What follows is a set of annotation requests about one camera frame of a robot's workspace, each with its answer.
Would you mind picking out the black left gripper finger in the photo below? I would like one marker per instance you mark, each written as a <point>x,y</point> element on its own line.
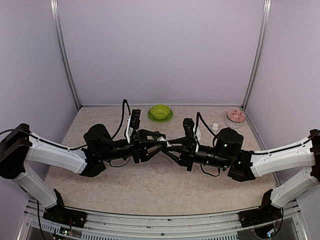
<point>152,135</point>
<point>152,151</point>

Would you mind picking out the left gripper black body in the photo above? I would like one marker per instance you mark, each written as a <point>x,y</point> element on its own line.
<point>135,149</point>

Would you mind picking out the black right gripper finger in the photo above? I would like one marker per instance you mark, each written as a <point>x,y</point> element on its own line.
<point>177,141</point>
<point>176,155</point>

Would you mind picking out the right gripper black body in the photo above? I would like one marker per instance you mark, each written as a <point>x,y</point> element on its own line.
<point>190,154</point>

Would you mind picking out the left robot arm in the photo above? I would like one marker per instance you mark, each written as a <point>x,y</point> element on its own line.
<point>21,146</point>

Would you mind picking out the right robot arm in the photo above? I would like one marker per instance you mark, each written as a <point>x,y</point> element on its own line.
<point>243,165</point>

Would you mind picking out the green bowl with saucer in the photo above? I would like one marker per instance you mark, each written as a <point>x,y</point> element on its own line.
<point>160,113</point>

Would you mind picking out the red patterned ceramic bowl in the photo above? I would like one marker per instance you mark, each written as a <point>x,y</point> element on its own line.
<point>235,118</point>

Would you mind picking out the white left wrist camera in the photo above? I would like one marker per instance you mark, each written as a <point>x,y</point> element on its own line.
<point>133,124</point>

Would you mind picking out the left aluminium frame post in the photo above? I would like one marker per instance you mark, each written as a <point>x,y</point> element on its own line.
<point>63,53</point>

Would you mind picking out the aluminium frame post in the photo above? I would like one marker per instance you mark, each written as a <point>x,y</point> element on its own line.
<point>258,53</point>
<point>63,53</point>

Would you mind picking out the right aluminium frame post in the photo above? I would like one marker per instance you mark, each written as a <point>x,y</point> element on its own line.
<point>258,53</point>

